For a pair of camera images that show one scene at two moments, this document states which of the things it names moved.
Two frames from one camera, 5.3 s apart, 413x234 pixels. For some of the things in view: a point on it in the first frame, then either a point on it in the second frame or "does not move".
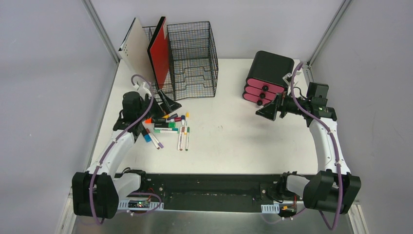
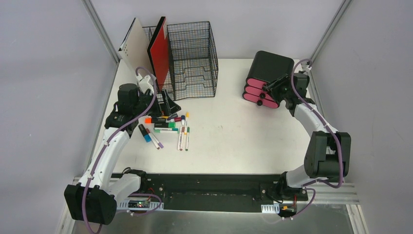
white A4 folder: [134, 51] does not move
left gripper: [157, 105] does not move
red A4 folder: [159, 52] does not move
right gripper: [269, 110] -> [275, 86]
